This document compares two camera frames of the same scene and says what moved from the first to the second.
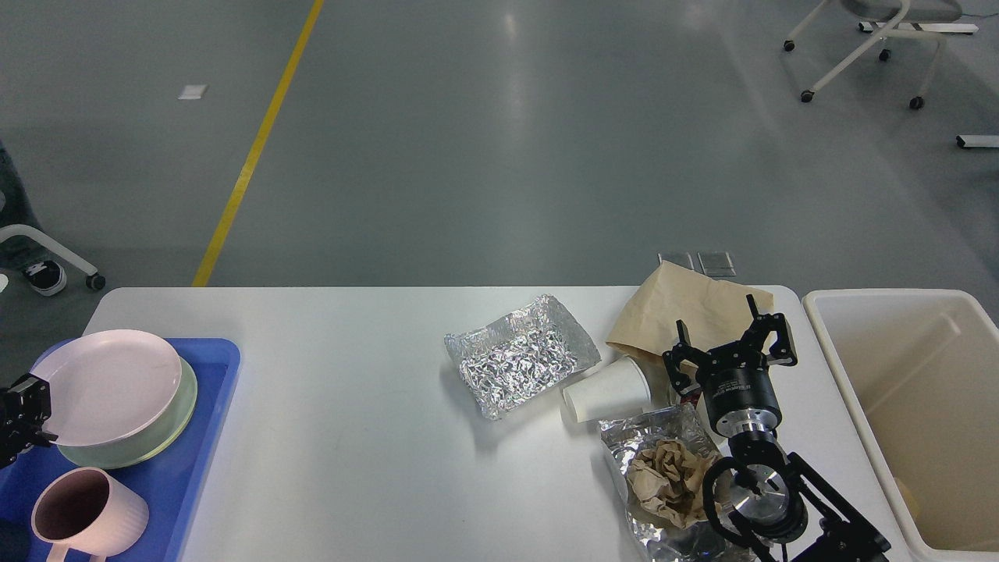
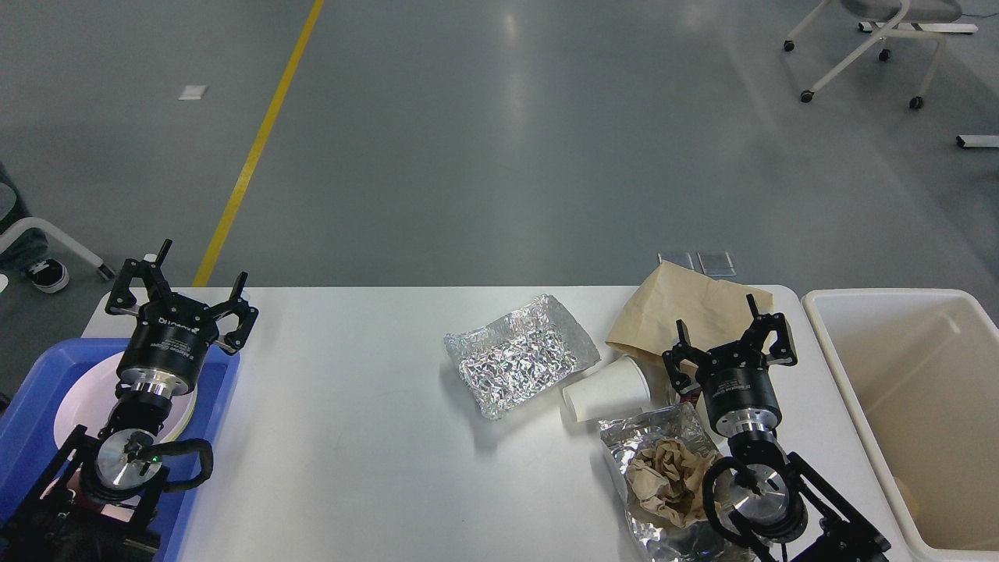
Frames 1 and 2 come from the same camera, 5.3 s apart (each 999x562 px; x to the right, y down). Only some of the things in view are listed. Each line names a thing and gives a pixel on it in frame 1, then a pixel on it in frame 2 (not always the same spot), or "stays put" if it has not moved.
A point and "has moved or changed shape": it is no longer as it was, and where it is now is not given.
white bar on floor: (964, 140) stays put
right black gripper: (741, 400) stays put
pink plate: (107, 385) has moved or changed shape
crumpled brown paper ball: (667, 481) stays put
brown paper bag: (715, 311) stays put
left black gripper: (28, 400) → (170, 338)
